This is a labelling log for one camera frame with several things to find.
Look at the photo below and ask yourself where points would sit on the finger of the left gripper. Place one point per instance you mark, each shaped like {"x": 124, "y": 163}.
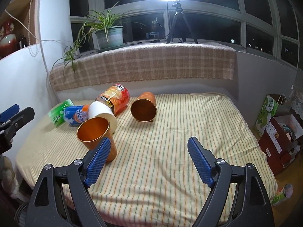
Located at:
{"x": 10, "y": 112}
{"x": 16, "y": 122}

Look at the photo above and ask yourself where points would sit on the green white carton box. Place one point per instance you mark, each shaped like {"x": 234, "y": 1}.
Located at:
{"x": 273, "y": 105}

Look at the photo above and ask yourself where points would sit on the white paper cup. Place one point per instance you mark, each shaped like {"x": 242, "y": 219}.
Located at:
{"x": 100, "y": 109}

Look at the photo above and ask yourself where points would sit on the white lace cloth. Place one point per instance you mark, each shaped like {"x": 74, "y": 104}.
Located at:
{"x": 296, "y": 101}

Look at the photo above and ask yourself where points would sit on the red cardboard box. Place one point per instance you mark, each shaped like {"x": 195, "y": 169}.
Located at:
{"x": 281, "y": 142}

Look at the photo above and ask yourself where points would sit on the left gloved hand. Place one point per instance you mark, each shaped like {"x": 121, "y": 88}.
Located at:
{"x": 8, "y": 178}

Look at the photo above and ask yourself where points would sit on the potted spider plant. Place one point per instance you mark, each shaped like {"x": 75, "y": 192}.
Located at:
{"x": 96, "y": 22}

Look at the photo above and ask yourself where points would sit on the black tripod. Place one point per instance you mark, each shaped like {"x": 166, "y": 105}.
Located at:
{"x": 179, "y": 26}

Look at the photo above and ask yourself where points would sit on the green snack can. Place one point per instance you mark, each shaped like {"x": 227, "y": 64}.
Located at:
{"x": 56, "y": 115}

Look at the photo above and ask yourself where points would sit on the brown plaid blanket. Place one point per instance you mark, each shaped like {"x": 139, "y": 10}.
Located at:
{"x": 147, "y": 62}

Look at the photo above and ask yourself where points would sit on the blue orange snack can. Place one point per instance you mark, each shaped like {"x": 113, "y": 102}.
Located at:
{"x": 76, "y": 115}

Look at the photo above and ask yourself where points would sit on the striped yellow sheet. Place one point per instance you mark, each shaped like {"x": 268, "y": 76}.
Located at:
{"x": 153, "y": 180}

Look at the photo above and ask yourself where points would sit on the green bottle on floor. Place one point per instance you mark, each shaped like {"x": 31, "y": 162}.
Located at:
{"x": 282, "y": 194}

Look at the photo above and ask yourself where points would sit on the red orange chips can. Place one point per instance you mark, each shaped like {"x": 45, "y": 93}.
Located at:
{"x": 116, "y": 97}

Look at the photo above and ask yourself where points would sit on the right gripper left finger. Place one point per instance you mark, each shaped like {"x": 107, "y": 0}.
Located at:
{"x": 47, "y": 205}

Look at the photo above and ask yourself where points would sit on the orange patterned paper cup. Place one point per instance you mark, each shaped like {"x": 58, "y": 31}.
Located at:
{"x": 92, "y": 131}

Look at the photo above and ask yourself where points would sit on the wooden shelf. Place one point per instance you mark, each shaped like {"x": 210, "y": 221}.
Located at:
{"x": 24, "y": 13}

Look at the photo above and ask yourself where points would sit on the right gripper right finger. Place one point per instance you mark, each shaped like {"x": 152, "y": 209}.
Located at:
{"x": 251, "y": 205}

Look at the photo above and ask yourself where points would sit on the red ceramic vase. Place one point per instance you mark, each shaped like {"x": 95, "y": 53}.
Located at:
{"x": 8, "y": 38}

